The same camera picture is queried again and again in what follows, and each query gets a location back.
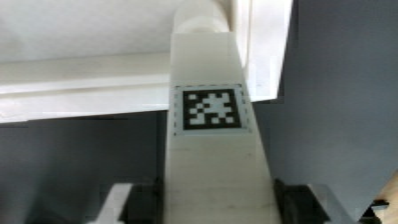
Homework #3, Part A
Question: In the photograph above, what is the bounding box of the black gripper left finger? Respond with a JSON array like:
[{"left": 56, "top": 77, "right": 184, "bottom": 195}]
[{"left": 88, "top": 178, "right": 164, "bottom": 224}]

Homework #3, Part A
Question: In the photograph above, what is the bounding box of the white desk leg back row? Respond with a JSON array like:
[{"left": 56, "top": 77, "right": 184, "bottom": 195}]
[{"left": 164, "top": 0, "right": 283, "bottom": 224}]

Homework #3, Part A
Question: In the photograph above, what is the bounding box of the white desk tabletop tray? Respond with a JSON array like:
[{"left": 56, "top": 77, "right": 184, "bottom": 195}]
[{"left": 0, "top": 0, "right": 294, "bottom": 124}]

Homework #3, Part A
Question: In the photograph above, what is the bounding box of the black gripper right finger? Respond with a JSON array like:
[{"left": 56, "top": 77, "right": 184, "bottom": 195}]
[{"left": 274, "top": 179, "right": 360, "bottom": 224}]

